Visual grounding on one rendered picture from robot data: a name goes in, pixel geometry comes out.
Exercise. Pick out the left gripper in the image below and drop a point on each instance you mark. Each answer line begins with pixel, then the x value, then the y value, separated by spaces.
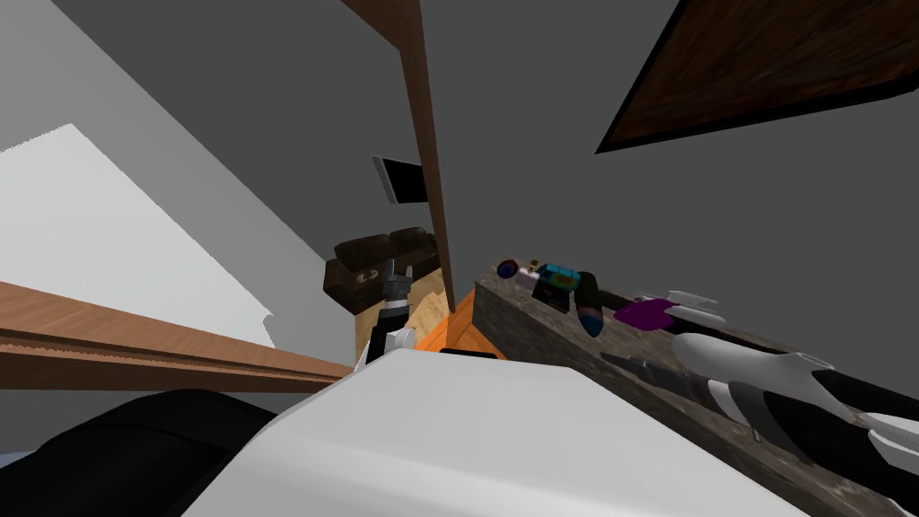
pixel 396 289

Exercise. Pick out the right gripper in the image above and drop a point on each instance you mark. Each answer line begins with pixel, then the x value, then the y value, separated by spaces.
pixel 682 384

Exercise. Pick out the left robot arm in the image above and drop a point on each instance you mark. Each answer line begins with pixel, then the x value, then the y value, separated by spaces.
pixel 143 452

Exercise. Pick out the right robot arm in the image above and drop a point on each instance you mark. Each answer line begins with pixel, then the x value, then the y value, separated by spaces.
pixel 833 438

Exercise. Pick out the dark brown sofa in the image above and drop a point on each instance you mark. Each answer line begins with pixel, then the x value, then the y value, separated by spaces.
pixel 359 276

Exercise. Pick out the magenta flat object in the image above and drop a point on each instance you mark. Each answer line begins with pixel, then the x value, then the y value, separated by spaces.
pixel 646 316

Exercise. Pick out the black bottle with blue end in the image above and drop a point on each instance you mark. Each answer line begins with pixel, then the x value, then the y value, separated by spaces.
pixel 590 305

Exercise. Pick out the orange wooden cupboard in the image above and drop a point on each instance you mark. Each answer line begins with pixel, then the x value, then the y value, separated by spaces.
pixel 454 334

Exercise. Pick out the white bladed object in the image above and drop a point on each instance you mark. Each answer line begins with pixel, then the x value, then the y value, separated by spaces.
pixel 693 309

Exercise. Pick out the black white-framed screen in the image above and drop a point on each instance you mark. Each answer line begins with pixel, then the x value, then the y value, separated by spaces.
pixel 406 181

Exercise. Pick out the teal and black box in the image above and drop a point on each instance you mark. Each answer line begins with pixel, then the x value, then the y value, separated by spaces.
pixel 557 283

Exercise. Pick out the dark blue bowl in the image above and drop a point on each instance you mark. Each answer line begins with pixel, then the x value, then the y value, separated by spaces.
pixel 507 270

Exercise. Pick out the small pale bottle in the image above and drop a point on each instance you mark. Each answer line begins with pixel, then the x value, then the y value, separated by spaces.
pixel 530 278

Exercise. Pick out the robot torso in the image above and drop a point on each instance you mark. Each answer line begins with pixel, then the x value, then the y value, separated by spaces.
pixel 467 445

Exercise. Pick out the dark wooden black-framed panel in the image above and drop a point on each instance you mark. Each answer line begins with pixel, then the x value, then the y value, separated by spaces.
pixel 761 64

